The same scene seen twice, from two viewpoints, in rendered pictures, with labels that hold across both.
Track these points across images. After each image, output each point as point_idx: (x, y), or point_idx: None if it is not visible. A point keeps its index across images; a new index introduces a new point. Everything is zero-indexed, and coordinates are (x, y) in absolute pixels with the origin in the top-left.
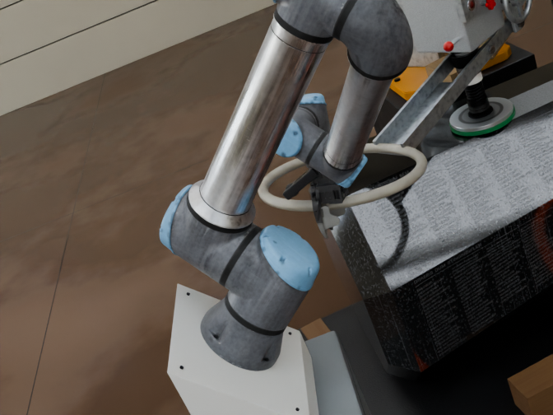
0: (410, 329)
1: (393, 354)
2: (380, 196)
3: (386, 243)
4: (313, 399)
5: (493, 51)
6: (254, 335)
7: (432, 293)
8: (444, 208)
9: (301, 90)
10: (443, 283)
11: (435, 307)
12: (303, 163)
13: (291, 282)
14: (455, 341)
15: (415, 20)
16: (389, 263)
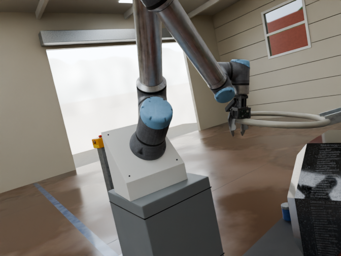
0: (302, 227)
1: (296, 237)
2: (260, 124)
3: (309, 174)
4: (155, 185)
5: None
6: (136, 139)
7: (321, 215)
8: None
9: (143, 20)
10: (331, 214)
11: (321, 225)
12: (282, 114)
13: (142, 119)
14: (332, 255)
15: None
16: (303, 185)
